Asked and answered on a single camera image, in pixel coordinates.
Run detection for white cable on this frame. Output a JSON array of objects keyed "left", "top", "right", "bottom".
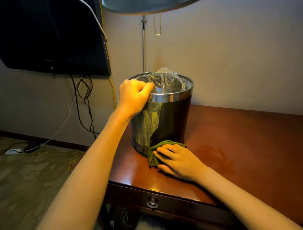
[{"left": 4, "top": 0, "right": 108, "bottom": 154}]

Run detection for green cleaning cloth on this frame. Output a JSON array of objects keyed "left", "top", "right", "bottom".
[{"left": 147, "top": 140, "right": 187, "bottom": 167}]

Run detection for black television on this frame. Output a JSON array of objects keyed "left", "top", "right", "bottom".
[{"left": 0, "top": 0, "right": 112, "bottom": 76}]

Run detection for person's left forearm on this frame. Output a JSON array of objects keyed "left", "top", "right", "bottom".
[{"left": 37, "top": 110, "right": 133, "bottom": 230}]

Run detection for white trousers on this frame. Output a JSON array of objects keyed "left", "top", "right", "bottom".
[{"left": 136, "top": 213, "right": 171, "bottom": 230}]

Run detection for clear plastic bin liner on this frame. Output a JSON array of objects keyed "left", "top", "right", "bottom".
[{"left": 134, "top": 67, "right": 193, "bottom": 95}]

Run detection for person's right hand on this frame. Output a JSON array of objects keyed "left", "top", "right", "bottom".
[{"left": 153, "top": 144, "right": 209, "bottom": 183}]

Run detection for brown wooden table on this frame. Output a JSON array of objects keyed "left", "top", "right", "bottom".
[{"left": 70, "top": 105, "right": 303, "bottom": 230}]

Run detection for black metal trash bin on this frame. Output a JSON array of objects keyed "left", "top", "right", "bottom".
[{"left": 129, "top": 72, "right": 194, "bottom": 159}]

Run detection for person's right forearm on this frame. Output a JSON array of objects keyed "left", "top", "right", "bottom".
[{"left": 196, "top": 166, "right": 303, "bottom": 230}]

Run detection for black cables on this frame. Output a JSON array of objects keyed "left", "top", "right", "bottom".
[{"left": 70, "top": 75, "right": 100, "bottom": 139}]

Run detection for person's left hand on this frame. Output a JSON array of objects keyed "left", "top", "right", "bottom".
[{"left": 117, "top": 79, "right": 155, "bottom": 118}]

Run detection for thin white cord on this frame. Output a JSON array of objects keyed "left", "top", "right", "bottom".
[{"left": 122, "top": 208, "right": 135, "bottom": 229}]

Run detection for grey shade metal lamp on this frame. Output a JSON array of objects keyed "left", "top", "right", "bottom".
[{"left": 101, "top": 0, "right": 202, "bottom": 73}]

